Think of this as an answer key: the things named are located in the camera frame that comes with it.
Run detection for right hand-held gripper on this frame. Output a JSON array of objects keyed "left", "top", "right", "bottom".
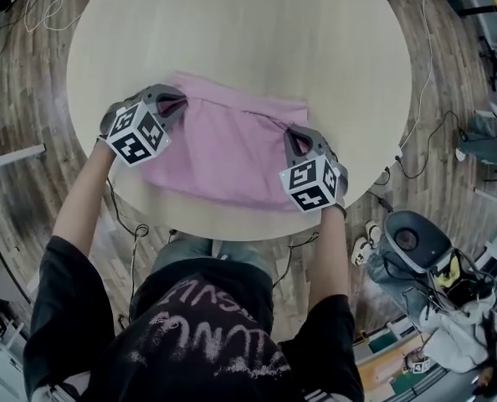
[{"left": 279, "top": 126, "right": 350, "bottom": 214}]

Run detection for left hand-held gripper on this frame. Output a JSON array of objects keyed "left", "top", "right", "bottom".
[{"left": 100, "top": 84, "right": 190, "bottom": 168}]

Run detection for pink cartoon print sweatshirt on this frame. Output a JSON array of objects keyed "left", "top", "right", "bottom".
[{"left": 141, "top": 71, "right": 310, "bottom": 213}]

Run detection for person's right forearm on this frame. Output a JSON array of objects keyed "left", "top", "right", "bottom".
[{"left": 306, "top": 205, "right": 351, "bottom": 307}]

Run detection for person's left forearm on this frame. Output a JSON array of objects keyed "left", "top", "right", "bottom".
[{"left": 52, "top": 140, "right": 118, "bottom": 249}]

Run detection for person's black printed t-shirt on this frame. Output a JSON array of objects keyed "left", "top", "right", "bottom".
[{"left": 22, "top": 234, "right": 366, "bottom": 402}]

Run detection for grey hard-shell backpack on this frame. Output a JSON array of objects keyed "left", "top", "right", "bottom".
[{"left": 382, "top": 209, "right": 497, "bottom": 309}]

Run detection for person's grey jeans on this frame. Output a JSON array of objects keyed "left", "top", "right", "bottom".
[{"left": 151, "top": 237, "right": 274, "bottom": 276}]

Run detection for white-legged desk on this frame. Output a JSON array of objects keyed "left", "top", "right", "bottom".
[{"left": 0, "top": 143, "right": 48, "bottom": 305}]

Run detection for wooden desk with white legs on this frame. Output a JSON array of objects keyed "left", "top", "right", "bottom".
[{"left": 355, "top": 318, "right": 448, "bottom": 402}]

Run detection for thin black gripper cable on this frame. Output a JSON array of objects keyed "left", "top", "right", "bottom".
[
  {"left": 272, "top": 230, "right": 320, "bottom": 288},
  {"left": 105, "top": 173, "right": 150, "bottom": 309}
]

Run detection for black power cable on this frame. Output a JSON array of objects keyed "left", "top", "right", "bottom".
[{"left": 397, "top": 111, "right": 469, "bottom": 179}]

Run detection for white power cable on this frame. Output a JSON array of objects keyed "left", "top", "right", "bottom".
[{"left": 398, "top": 0, "right": 436, "bottom": 150}]

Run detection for looped white cable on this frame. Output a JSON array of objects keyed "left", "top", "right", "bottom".
[{"left": 23, "top": 0, "right": 82, "bottom": 33}]

